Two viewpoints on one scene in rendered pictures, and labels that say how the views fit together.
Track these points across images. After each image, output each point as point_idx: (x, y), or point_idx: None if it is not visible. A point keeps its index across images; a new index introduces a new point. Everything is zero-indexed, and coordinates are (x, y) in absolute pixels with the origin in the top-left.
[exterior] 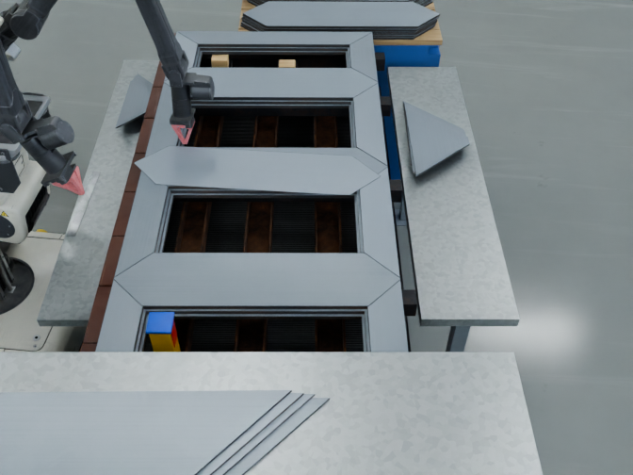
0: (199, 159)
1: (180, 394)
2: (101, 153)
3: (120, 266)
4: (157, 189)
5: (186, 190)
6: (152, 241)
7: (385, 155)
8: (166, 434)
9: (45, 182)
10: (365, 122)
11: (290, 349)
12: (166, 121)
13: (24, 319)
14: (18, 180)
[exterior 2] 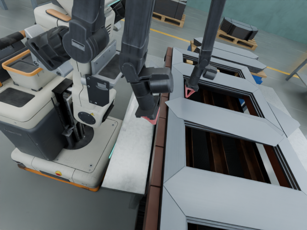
0: (196, 107)
1: None
2: None
3: (166, 174)
4: (179, 121)
5: (192, 124)
6: (182, 157)
7: (279, 125)
8: None
9: (139, 115)
10: (262, 106)
11: None
12: (176, 83)
13: (86, 154)
14: (108, 101)
